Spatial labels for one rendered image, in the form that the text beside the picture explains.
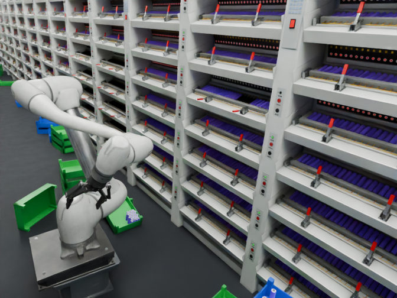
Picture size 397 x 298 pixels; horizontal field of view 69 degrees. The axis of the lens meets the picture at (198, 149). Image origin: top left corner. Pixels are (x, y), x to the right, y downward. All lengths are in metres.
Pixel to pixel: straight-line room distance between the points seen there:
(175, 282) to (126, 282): 0.27
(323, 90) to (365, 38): 0.21
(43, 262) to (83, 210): 0.31
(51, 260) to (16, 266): 0.47
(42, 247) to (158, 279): 0.64
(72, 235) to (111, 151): 0.55
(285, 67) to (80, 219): 1.14
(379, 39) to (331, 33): 0.16
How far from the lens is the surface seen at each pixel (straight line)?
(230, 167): 1.68
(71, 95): 1.61
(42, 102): 1.47
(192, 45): 1.75
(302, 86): 1.24
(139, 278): 1.83
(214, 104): 1.59
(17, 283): 1.97
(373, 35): 1.14
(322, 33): 1.21
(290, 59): 1.27
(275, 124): 1.32
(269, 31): 1.35
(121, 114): 2.71
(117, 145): 1.15
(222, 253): 1.93
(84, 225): 1.54
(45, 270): 1.59
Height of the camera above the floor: 1.32
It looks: 22 degrees down
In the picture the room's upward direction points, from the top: 5 degrees clockwise
